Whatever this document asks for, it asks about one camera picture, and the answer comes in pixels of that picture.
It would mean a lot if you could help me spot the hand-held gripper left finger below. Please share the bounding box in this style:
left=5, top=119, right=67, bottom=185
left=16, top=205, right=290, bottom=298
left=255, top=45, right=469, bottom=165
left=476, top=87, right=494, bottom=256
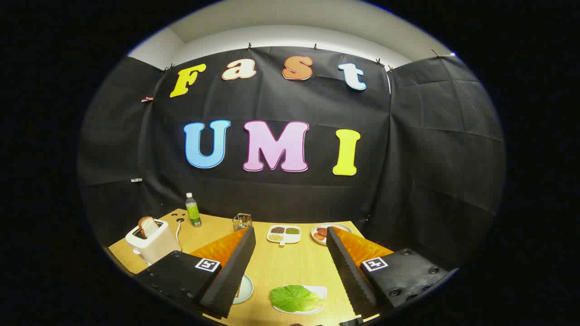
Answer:
left=136, top=226, right=256, bottom=320

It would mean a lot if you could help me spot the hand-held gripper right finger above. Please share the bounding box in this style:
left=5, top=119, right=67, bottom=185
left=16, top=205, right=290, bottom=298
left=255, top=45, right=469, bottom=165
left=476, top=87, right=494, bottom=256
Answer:
left=326, top=225, right=458, bottom=318

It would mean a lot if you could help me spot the green lettuce leaf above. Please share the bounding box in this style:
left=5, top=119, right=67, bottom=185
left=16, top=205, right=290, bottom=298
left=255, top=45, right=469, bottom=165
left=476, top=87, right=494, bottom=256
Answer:
left=270, top=285, right=325, bottom=313

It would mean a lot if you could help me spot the toast bread slice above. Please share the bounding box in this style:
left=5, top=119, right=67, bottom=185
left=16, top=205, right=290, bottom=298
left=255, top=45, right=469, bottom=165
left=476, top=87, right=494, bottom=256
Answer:
left=138, top=216, right=160, bottom=239

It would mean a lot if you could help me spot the light green round plate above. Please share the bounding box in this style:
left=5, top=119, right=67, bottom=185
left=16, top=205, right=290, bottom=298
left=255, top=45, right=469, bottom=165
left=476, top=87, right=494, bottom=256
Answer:
left=233, top=273, right=254, bottom=304

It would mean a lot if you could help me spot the white square plate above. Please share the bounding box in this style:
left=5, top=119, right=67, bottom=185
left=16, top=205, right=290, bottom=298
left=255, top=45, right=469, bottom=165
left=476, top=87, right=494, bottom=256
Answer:
left=273, top=285, right=328, bottom=315

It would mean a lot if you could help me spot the white plate with meat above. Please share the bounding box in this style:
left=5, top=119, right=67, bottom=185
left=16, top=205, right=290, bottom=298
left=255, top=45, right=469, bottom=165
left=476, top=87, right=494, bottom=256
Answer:
left=311, top=223, right=353, bottom=245

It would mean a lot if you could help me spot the white divided dish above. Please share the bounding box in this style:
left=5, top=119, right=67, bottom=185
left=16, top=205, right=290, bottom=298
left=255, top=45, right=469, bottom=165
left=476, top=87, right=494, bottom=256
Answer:
left=266, top=225, right=301, bottom=246

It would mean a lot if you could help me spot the green label water bottle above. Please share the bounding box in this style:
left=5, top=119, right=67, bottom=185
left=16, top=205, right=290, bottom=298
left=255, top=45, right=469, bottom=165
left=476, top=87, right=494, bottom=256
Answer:
left=185, top=193, right=202, bottom=228

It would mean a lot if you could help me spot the white toaster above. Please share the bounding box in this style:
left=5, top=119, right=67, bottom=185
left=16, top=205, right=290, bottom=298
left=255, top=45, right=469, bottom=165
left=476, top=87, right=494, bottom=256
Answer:
left=126, top=219, right=182, bottom=266

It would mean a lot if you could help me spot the black backdrop cloth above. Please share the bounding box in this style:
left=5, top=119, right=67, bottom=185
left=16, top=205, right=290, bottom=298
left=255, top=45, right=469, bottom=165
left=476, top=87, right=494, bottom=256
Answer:
left=77, top=45, right=506, bottom=272

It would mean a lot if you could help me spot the wire utensil holder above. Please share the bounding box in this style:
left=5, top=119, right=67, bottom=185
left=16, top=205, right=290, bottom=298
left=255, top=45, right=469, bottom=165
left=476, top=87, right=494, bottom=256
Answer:
left=232, top=213, right=253, bottom=232

